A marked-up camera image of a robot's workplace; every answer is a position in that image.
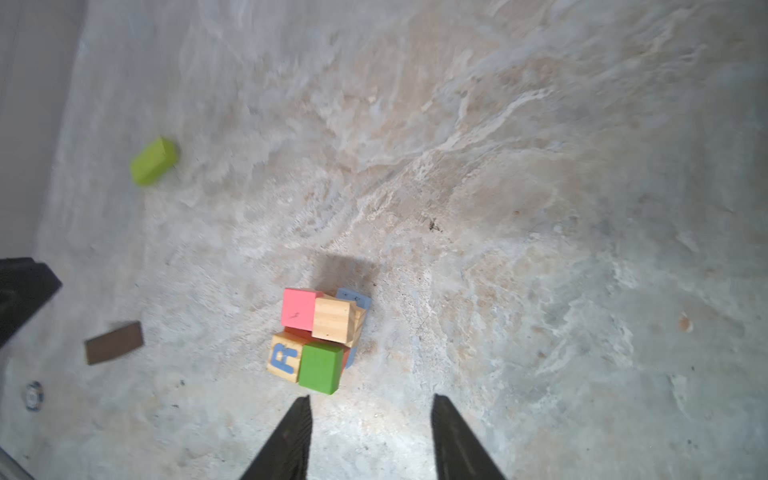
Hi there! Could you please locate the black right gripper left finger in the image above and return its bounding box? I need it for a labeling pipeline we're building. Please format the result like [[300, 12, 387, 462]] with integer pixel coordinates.
[[240, 396, 313, 480]]

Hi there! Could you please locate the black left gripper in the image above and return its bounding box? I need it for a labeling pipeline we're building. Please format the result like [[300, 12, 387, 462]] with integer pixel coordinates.
[[1, 257, 62, 346]]

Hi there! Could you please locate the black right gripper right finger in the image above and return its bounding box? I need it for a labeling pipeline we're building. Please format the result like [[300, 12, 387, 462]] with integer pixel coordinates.
[[430, 394, 505, 480]]

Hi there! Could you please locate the dark brown block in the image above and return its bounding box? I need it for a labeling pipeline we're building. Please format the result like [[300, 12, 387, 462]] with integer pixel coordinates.
[[84, 321, 144, 366]]

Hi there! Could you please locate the green wooden cube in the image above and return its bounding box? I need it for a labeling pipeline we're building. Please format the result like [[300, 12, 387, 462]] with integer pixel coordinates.
[[298, 341, 344, 395]]

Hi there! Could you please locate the letter R wooden cube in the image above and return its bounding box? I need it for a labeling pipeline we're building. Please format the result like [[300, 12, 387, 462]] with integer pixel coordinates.
[[266, 332, 309, 383]]

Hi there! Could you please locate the pink wooden block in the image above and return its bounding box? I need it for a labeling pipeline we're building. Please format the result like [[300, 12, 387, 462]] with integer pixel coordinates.
[[281, 288, 324, 331]]

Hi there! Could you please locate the light blue wooden block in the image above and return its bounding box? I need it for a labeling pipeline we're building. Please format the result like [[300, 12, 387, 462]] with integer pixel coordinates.
[[336, 288, 372, 310]]

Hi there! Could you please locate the lime green long block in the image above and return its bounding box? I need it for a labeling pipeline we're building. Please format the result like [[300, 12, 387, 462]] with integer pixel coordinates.
[[130, 137, 178, 186]]

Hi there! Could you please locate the red wooden block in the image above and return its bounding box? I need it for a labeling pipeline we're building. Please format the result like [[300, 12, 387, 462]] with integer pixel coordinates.
[[283, 327, 353, 369]]

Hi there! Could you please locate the natural wood grooved block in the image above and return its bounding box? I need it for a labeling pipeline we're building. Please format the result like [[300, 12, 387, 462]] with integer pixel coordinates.
[[346, 307, 367, 348]]

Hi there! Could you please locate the small natural wood block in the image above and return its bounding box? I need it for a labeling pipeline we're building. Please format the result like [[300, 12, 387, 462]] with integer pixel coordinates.
[[312, 297, 357, 344]]

